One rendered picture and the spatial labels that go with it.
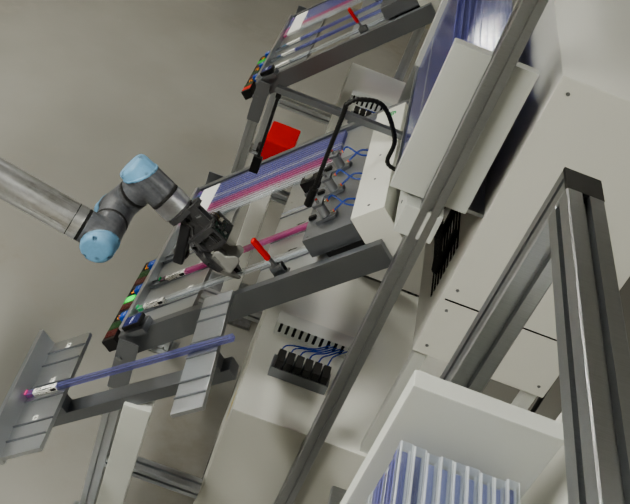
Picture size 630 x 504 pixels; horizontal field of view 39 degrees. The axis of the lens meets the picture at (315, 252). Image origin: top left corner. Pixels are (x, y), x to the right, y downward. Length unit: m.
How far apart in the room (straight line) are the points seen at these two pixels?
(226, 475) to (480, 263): 0.97
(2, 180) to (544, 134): 1.09
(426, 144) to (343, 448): 0.90
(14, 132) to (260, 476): 2.17
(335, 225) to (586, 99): 0.58
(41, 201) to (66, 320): 1.32
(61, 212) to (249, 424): 0.73
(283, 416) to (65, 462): 0.82
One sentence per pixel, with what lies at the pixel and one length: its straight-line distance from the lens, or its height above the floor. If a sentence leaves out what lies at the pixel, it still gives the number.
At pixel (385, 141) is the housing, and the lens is 2.09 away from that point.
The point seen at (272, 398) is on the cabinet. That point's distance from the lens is 2.30.
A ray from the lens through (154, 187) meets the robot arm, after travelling 1.98.
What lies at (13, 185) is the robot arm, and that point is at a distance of 1.94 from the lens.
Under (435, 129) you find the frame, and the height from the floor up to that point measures 1.54.
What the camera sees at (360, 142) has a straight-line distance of 2.38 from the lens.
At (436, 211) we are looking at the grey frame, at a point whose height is 1.39.
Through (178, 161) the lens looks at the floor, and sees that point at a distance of 4.09.
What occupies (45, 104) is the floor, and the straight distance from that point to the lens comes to 4.27.
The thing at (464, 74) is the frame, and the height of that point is 1.66.
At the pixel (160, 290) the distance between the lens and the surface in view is 2.28.
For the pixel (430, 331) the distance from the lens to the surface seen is 1.97.
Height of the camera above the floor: 2.28
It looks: 37 degrees down
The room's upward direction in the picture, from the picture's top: 22 degrees clockwise
